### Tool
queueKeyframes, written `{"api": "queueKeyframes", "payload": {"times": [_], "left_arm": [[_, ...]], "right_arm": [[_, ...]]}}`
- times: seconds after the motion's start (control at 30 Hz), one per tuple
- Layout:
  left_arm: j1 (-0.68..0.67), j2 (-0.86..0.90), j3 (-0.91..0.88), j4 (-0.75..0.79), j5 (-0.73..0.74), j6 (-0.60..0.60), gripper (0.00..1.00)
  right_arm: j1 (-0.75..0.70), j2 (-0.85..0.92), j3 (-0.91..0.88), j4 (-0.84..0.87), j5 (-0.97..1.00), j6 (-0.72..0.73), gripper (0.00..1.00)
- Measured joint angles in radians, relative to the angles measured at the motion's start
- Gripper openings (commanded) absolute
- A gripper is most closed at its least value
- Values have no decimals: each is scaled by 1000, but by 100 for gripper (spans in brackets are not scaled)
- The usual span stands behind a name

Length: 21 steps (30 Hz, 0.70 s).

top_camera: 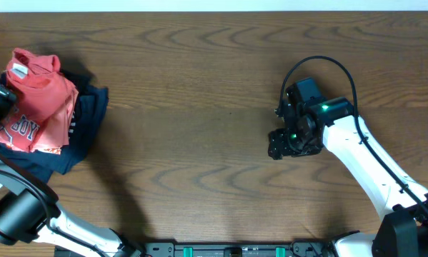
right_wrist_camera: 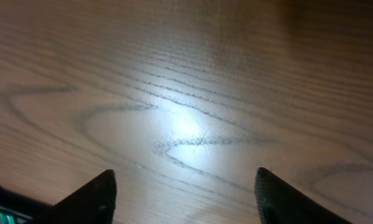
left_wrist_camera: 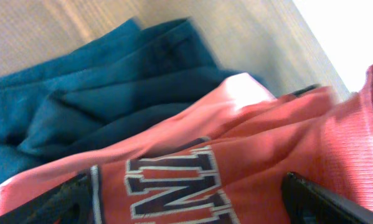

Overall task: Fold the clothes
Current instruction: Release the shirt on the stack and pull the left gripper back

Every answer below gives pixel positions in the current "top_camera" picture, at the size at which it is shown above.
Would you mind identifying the red t-shirt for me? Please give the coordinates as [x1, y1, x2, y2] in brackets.
[0, 48, 79, 153]

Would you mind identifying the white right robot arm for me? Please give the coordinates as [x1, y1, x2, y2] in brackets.
[268, 97, 428, 256]

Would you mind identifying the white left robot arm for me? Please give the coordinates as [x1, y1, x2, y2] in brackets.
[0, 93, 145, 256]

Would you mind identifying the folded pink shirt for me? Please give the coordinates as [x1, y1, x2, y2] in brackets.
[31, 101, 75, 155]

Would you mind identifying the folded navy Maxxis shirt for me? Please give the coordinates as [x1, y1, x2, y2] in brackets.
[0, 70, 109, 183]

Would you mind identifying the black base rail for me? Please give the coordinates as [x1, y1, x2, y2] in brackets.
[54, 241, 343, 257]

